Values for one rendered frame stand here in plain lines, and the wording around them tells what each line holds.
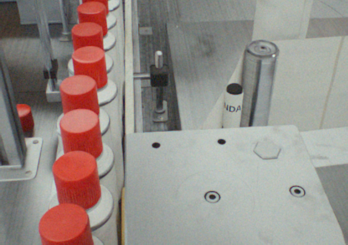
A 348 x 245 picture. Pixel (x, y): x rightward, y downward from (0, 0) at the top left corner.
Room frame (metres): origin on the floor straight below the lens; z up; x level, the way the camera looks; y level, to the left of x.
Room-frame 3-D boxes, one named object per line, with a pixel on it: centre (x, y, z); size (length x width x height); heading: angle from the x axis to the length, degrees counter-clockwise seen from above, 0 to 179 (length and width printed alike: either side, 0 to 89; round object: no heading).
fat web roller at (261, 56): (0.46, -0.08, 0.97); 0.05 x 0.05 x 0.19
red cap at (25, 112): (0.59, 0.26, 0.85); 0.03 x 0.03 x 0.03
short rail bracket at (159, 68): (0.64, 0.04, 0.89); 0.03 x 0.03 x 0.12; 7
